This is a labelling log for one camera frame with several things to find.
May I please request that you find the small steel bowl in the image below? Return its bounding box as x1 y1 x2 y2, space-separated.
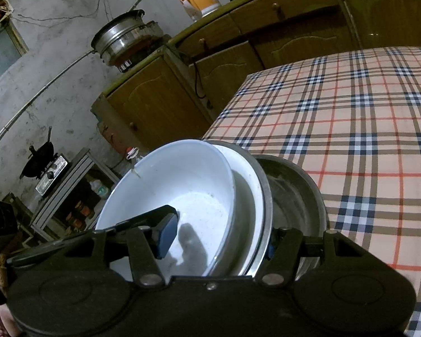
207 140 274 277

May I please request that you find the steel plate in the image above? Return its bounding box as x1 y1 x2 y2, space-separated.
245 154 328 283

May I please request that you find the small white deep bowl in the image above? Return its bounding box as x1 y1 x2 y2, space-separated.
96 139 236 278

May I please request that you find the metal shelf stand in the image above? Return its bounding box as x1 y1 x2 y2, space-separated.
30 148 121 241

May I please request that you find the gas stove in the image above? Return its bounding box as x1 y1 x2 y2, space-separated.
35 154 69 196

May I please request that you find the black wok on stove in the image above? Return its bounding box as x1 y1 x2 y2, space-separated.
19 126 54 179

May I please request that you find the plaid checkered tablecloth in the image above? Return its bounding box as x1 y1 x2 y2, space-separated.
204 47 421 336

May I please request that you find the brown wooden cabinet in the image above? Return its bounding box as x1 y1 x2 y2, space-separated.
91 0 421 154

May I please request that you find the steel steamer pot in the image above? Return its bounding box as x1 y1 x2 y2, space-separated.
91 9 164 72

